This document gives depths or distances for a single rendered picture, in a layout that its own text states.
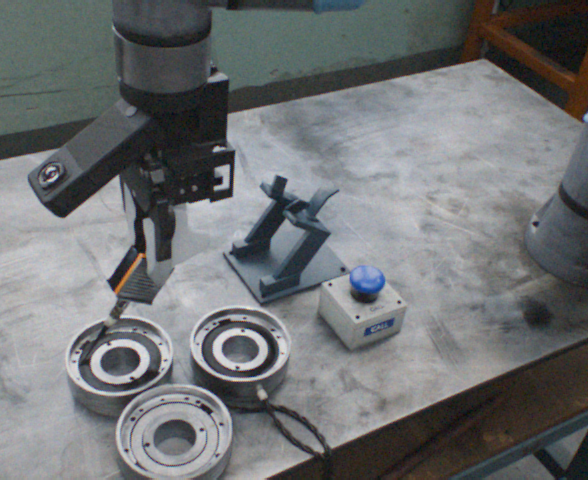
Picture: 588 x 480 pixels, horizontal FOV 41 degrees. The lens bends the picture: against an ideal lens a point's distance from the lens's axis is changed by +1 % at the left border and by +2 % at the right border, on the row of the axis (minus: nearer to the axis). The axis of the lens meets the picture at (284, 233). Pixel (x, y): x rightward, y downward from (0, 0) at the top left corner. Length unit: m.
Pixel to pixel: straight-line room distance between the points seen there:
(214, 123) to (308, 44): 2.12
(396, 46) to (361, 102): 1.72
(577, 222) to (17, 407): 0.67
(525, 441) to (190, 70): 0.79
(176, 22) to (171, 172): 0.14
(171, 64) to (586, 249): 0.61
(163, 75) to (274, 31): 2.09
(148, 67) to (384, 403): 0.43
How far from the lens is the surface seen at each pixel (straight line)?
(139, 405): 0.78
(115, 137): 0.64
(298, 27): 2.73
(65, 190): 0.64
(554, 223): 1.04
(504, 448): 1.18
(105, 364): 0.84
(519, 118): 1.37
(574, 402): 1.27
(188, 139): 0.67
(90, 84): 2.49
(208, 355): 0.82
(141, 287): 0.76
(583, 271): 1.04
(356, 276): 0.86
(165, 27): 0.59
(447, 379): 0.88
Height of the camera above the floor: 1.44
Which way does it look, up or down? 39 degrees down
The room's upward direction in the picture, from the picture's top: 7 degrees clockwise
